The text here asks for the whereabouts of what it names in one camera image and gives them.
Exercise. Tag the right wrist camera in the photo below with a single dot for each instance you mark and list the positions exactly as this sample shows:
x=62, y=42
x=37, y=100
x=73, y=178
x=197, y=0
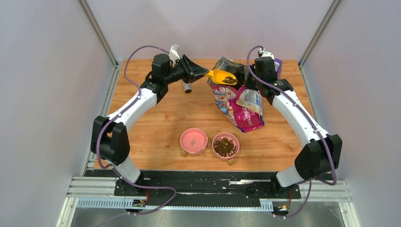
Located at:
x=263, y=53

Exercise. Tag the grey metal cylinder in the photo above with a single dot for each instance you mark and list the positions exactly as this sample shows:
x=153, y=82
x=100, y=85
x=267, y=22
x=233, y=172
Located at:
x=187, y=87

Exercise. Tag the left pink pet bowl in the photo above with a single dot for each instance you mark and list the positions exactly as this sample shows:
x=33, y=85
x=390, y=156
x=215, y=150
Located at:
x=193, y=141

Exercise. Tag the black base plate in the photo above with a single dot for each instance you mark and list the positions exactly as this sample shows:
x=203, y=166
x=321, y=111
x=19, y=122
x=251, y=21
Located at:
x=203, y=188

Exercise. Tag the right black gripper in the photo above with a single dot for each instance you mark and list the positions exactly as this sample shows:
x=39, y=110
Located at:
x=248, y=84

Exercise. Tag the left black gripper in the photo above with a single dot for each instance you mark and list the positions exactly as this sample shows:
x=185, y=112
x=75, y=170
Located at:
x=192, y=72

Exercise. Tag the pink pet bowl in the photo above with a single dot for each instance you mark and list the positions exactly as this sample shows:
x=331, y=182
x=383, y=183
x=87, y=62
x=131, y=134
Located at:
x=229, y=160
x=193, y=141

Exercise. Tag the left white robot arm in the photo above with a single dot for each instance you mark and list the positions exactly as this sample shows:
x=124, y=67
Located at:
x=109, y=140

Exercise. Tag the yellow plastic scoop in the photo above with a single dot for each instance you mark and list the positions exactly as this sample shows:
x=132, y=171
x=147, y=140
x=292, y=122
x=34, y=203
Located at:
x=222, y=77

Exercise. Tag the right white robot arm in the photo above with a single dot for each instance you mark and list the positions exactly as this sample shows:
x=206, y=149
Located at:
x=320, y=155

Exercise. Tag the purple box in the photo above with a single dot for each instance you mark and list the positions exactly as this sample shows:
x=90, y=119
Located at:
x=278, y=67

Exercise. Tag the right pink pet bowl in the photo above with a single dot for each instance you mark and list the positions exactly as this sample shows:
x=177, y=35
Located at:
x=229, y=160

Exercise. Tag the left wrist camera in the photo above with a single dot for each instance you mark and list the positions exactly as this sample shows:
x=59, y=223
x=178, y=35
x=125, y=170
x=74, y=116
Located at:
x=173, y=53

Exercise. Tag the aluminium rail frame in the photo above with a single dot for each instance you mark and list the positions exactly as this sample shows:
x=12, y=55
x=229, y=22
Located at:
x=98, y=192

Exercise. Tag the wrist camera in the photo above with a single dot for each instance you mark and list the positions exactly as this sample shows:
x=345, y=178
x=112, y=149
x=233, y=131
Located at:
x=173, y=53
x=263, y=53

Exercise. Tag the brown kibble in right bowl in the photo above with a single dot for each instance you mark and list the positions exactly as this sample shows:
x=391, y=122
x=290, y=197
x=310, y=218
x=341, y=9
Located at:
x=225, y=147

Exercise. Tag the pink blue pet food bag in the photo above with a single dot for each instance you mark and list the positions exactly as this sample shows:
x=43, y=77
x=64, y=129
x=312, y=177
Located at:
x=242, y=106

